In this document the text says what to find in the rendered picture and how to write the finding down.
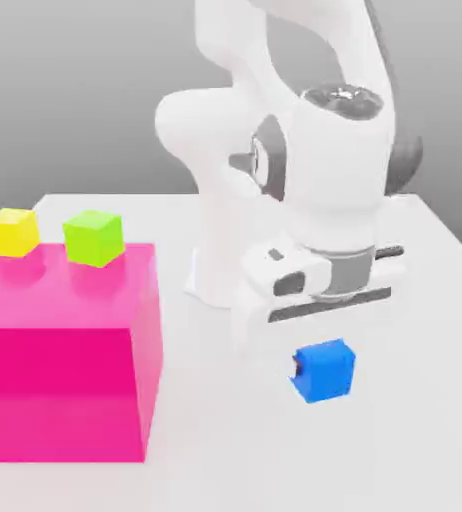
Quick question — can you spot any small yellow cube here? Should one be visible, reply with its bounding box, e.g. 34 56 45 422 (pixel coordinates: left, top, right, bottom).
0 207 41 258

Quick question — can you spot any small green cube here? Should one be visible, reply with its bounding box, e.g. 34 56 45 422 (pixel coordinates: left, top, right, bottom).
62 209 126 269

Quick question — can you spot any small blue cube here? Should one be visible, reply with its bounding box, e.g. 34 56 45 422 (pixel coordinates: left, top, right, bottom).
287 338 357 405

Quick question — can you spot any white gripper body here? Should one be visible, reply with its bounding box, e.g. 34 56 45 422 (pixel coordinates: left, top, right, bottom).
232 284 394 361

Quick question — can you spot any large pink box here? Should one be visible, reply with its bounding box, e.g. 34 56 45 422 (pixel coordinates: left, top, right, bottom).
0 242 164 464

